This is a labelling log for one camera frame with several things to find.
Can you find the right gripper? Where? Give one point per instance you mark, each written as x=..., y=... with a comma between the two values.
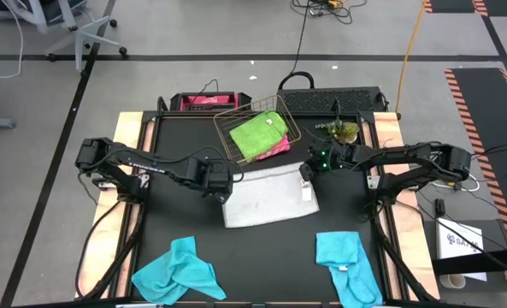
x=330, y=157

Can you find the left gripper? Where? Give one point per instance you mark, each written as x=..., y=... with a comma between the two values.
x=219, y=177

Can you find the pink microfiber towel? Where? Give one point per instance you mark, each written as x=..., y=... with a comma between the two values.
x=278, y=149

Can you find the grey waffle microfiber towel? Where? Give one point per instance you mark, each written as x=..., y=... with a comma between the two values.
x=270, y=197

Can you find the green microfiber towel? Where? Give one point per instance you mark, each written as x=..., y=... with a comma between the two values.
x=257, y=132

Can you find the blue microfiber towel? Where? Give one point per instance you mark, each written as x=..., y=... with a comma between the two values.
x=176, y=274

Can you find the blue towel with white label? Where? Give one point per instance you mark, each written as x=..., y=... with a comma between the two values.
x=347, y=265

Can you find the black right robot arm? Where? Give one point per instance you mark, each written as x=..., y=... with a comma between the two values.
x=407, y=156

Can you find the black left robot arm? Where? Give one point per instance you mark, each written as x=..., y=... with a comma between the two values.
x=146, y=162

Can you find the potted succulent plant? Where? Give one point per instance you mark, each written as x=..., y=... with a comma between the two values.
x=343, y=130

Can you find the black perforated case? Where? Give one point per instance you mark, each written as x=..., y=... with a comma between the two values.
x=328, y=100

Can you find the red and black case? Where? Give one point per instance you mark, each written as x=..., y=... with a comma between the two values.
x=210, y=102

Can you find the black power brick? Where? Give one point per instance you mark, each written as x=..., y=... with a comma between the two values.
x=440, y=207

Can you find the yellow power adapter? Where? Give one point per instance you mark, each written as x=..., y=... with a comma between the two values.
x=450, y=184

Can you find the light wooden side board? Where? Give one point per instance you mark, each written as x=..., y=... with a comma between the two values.
x=101, y=244
x=417, y=250

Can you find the white labelled box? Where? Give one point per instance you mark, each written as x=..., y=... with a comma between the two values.
x=454, y=239

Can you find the black orange-striped floor mat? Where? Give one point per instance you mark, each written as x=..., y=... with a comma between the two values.
x=479, y=120
x=454, y=5

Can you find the beige tape roll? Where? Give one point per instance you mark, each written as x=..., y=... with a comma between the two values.
x=452, y=281

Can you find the black flat bar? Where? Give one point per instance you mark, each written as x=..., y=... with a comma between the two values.
x=479, y=261

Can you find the white office chair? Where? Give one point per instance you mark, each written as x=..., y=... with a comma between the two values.
x=78, y=30

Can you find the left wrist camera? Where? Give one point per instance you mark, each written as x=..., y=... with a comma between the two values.
x=224, y=198

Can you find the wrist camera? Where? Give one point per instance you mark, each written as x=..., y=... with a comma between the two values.
x=224, y=198
x=306, y=172

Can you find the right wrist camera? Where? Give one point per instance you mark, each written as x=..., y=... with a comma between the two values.
x=306, y=172

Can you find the black frame strut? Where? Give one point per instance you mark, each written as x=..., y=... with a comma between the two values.
x=396, y=261
x=120, y=256

